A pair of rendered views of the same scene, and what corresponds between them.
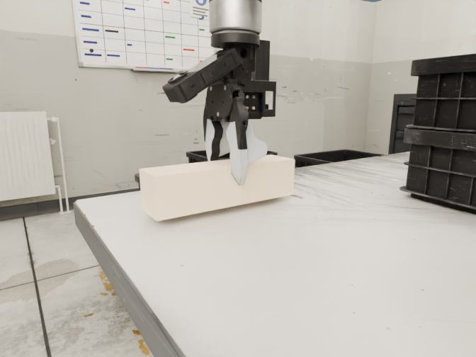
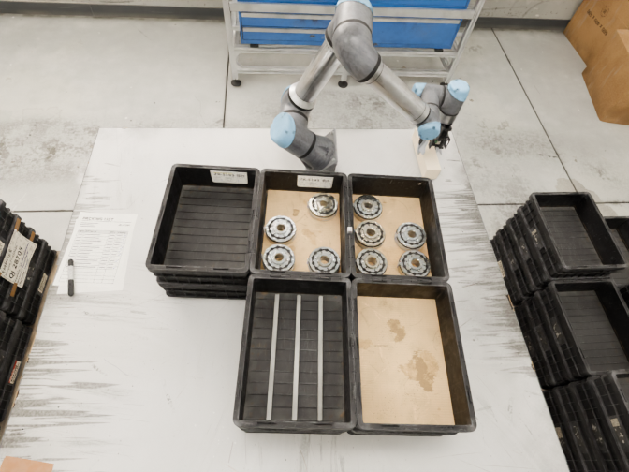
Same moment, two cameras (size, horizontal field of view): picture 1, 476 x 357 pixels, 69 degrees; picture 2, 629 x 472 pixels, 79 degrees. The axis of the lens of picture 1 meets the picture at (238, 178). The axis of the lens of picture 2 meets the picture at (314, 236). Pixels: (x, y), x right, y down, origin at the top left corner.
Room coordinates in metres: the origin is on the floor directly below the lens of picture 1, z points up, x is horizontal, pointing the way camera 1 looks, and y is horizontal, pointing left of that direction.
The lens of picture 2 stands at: (0.61, -1.27, 1.95)
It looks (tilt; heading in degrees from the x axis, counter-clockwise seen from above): 59 degrees down; 113
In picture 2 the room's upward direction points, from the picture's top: 8 degrees clockwise
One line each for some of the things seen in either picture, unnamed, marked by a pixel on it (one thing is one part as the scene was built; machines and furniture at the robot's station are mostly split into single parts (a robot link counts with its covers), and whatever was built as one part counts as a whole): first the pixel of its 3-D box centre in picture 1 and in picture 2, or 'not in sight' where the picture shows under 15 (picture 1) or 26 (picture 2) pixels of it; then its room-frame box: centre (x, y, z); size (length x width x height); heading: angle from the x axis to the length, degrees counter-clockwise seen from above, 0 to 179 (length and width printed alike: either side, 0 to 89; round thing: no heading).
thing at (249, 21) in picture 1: (234, 22); (447, 114); (0.54, 0.01, 0.98); 0.08 x 0.08 x 0.05
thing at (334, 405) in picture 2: not in sight; (297, 349); (0.49, -1.02, 0.87); 0.40 x 0.30 x 0.11; 119
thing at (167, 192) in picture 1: (222, 183); (425, 153); (0.52, 0.02, 0.74); 0.24 x 0.06 x 0.06; 124
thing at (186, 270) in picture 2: not in sight; (208, 215); (0.04, -0.82, 0.92); 0.40 x 0.30 x 0.02; 119
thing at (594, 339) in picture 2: not in sight; (575, 335); (1.48, -0.19, 0.31); 0.40 x 0.30 x 0.34; 124
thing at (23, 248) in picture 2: not in sight; (18, 258); (-0.79, -1.19, 0.41); 0.31 x 0.02 x 0.16; 124
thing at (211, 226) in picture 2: not in sight; (211, 224); (0.04, -0.82, 0.87); 0.40 x 0.30 x 0.11; 119
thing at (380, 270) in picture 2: not in sight; (372, 262); (0.55, -0.65, 0.86); 0.10 x 0.10 x 0.01
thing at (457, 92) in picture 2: not in sight; (453, 97); (0.53, 0.00, 1.06); 0.09 x 0.08 x 0.11; 25
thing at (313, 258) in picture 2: not in sight; (324, 260); (0.42, -0.73, 0.86); 0.10 x 0.10 x 0.01
